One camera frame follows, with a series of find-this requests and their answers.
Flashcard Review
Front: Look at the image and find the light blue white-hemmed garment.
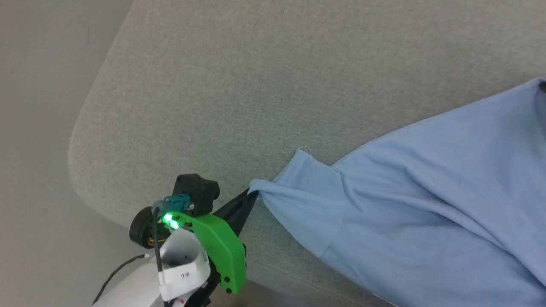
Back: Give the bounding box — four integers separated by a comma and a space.
249, 78, 546, 307

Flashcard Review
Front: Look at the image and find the grey fabric sofa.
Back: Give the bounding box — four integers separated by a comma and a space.
67, 0, 546, 307

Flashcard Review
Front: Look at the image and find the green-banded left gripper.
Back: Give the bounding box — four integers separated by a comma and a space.
129, 189, 259, 295

